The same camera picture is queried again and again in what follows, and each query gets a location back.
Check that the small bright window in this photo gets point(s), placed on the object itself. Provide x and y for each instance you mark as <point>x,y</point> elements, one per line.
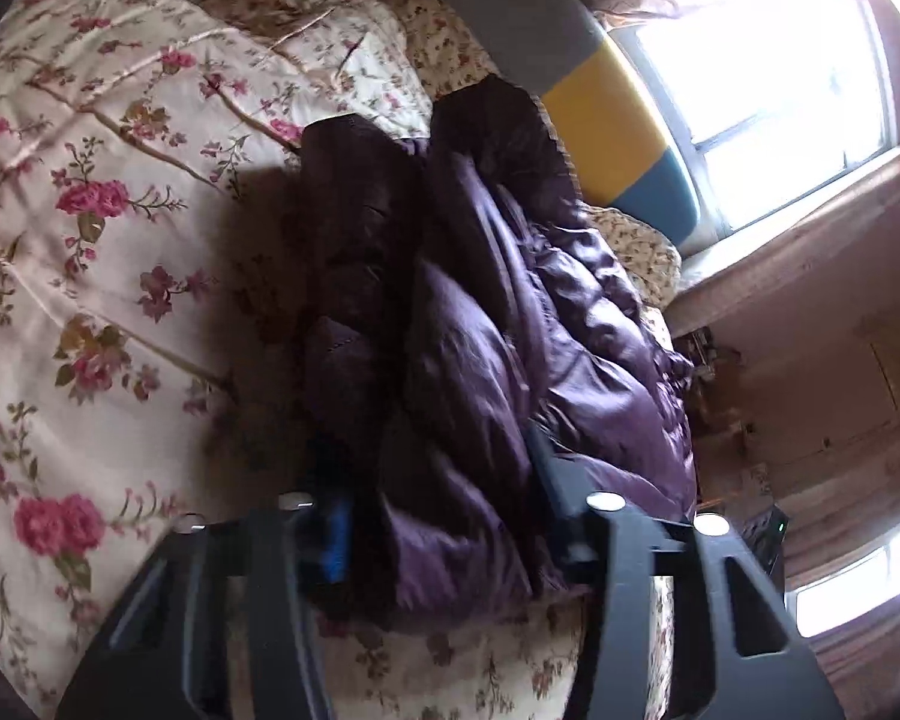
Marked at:
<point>862,585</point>

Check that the black device with green light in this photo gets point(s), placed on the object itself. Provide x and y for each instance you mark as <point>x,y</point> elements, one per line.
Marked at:
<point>766,544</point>

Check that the rose print cream quilt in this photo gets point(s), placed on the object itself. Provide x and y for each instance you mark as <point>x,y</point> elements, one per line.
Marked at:
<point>120,255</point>

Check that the grey yellow blue headboard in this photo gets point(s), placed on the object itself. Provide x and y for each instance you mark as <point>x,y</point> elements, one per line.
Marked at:
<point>600,112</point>

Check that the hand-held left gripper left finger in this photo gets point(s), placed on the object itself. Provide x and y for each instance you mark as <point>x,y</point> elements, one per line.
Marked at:
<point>335,540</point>

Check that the small-flower print bedding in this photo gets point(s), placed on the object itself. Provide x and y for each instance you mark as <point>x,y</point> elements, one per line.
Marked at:
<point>450,45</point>

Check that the purple puffer jacket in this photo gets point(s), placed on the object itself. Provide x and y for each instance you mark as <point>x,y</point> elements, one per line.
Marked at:
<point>480,315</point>

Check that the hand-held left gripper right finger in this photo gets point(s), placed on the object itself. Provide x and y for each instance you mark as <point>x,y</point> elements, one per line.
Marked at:
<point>562,495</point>

